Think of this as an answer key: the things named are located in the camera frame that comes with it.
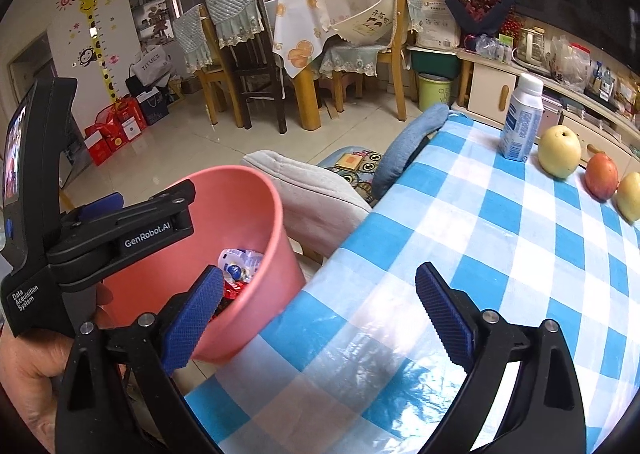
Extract red snack wrapper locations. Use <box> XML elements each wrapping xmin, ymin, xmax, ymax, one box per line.
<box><xmin>214</xmin><ymin>280</ymin><xmax>248</xmax><ymax>317</ymax></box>

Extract crushed white plastic bottle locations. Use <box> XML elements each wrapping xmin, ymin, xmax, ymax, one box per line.
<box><xmin>217</xmin><ymin>248</ymin><xmax>264</xmax><ymax>284</ymax></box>

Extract pink plastic trash bin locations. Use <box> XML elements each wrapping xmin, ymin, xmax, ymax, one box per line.
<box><xmin>104</xmin><ymin>165</ymin><xmax>305</xmax><ymax>365</ymax></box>

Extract green trash bin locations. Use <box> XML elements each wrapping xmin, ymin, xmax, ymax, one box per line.
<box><xmin>418</xmin><ymin>73</ymin><xmax>451</xmax><ymax>111</ymax></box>

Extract person left hand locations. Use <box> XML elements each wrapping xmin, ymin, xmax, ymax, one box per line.
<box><xmin>1</xmin><ymin>325</ymin><xmax>74</xmax><ymax>453</ymax></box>

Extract red gift boxes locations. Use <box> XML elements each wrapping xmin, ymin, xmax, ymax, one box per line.
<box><xmin>85</xmin><ymin>96</ymin><xmax>146</xmax><ymax>166</ymax></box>

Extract blue white checkered tablecloth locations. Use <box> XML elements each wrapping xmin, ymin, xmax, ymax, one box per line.
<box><xmin>186</xmin><ymin>114</ymin><xmax>639</xmax><ymax>453</ymax></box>

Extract white shopping bag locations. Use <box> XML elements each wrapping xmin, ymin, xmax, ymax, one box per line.
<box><xmin>131</xmin><ymin>46</ymin><xmax>172</xmax><ymax>86</ymax></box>

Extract small yellow pear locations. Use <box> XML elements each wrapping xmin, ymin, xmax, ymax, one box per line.
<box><xmin>614</xmin><ymin>171</ymin><xmax>640</xmax><ymax>223</ymax></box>

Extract red apple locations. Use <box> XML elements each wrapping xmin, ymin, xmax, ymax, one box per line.
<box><xmin>585</xmin><ymin>152</ymin><xmax>618</xmax><ymax>202</ymax></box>

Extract light wooden chair with cover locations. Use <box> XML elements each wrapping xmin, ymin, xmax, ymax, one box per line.
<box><xmin>174</xmin><ymin>4</ymin><xmax>228</xmax><ymax>126</ymax></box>

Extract large yellow pear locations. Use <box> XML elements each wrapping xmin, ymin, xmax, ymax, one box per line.
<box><xmin>538</xmin><ymin>125</ymin><xmax>582</xmax><ymax>180</ymax></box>

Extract grey cushioned chair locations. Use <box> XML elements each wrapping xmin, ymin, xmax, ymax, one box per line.
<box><xmin>241</xmin><ymin>150</ymin><xmax>372</xmax><ymax>258</ymax></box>

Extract upright white blue bottle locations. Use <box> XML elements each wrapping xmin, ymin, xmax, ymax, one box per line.
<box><xmin>499</xmin><ymin>73</ymin><xmax>544</xmax><ymax>162</ymax></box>

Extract blue cushioned chair back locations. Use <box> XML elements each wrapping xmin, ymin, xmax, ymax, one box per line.
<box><xmin>371</xmin><ymin>103</ymin><xmax>449</xmax><ymax>200</ymax></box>

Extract dark wooden chair with cover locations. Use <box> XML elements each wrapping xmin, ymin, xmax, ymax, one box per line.
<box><xmin>205</xmin><ymin>0</ymin><xmax>288</xmax><ymax>133</ymax></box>

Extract owl pattern cushion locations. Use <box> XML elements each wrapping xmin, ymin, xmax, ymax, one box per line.
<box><xmin>317</xmin><ymin>147</ymin><xmax>383</xmax><ymax>207</ymax></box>

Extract wooden dining table with cloth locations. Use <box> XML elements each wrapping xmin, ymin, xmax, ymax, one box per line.
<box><xmin>266</xmin><ymin>0</ymin><xmax>335</xmax><ymax>130</ymax></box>

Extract white tv cabinet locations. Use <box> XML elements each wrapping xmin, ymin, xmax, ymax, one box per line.
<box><xmin>454</xmin><ymin>49</ymin><xmax>639</xmax><ymax>175</ymax></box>

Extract wooden chair near cabinet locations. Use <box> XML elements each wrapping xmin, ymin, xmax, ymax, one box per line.
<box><xmin>319</xmin><ymin>0</ymin><xmax>423</xmax><ymax>122</ymax></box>

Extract white rice sack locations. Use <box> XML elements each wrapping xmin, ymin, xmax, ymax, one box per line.
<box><xmin>416</xmin><ymin>0</ymin><xmax>460</xmax><ymax>50</ymax></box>

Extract dark blue flower bouquet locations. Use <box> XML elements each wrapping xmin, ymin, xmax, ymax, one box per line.
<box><xmin>444</xmin><ymin>0</ymin><xmax>515</xmax><ymax>36</ymax></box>

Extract giraffe height wall sticker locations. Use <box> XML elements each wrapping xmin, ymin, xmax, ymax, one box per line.
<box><xmin>47</xmin><ymin>0</ymin><xmax>134</xmax><ymax>118</ymax></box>

